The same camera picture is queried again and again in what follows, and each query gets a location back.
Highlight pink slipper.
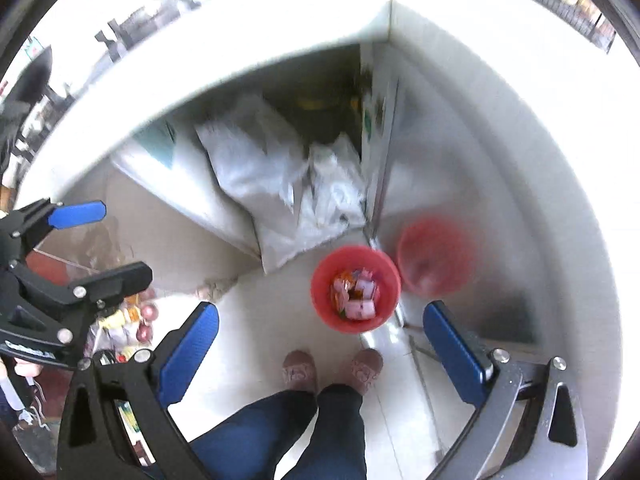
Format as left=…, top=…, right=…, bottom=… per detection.
left=337, top=349, right=384, bottom=396
left=282, top=350, right=318, bottom=394

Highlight white plastic shopping bag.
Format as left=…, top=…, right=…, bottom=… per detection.
left=299, top=132, right=366, bottom=238

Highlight right leg blue jeans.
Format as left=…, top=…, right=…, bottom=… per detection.
left=284, top=384, right=367, bottom=480

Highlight yellow silver food packet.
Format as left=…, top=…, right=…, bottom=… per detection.
left=335, top=297, right=349, bottom=318

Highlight orange transparent snack bag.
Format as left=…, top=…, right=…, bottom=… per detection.
left=332, top=271, right=356, bottom=310

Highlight left pink slipper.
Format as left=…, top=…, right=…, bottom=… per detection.
left=282, top=350, right=318, bottom=394

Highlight right pink slipper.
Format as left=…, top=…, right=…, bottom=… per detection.
left=337, top=349, right=384, bottom=396

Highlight red plastic trash bin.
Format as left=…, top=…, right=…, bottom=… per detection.
left=310, top=245, right=401, bottom=334

